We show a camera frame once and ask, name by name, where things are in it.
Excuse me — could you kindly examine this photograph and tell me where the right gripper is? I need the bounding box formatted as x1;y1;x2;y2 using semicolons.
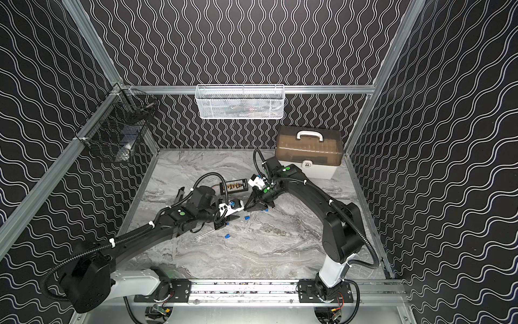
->
243;184;283;210

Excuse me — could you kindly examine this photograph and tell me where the clear test tube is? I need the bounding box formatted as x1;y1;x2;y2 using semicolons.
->
195;229;217;241

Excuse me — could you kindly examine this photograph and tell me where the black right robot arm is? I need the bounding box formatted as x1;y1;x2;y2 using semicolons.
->
244;148;380;302

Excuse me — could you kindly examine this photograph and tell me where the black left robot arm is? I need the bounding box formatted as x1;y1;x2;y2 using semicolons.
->
40;181;243;313

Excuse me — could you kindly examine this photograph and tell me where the white box brown lid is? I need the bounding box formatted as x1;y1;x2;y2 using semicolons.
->
275;126;344;180

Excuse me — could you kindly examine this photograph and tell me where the black charging board with cable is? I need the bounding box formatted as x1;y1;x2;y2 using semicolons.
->
219;179;249;195

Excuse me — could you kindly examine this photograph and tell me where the white mesh wall basket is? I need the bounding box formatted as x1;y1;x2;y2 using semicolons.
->
194;84;286;120

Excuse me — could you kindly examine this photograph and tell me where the black wire wall basket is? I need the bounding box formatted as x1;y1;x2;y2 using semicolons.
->
78;89;159;163

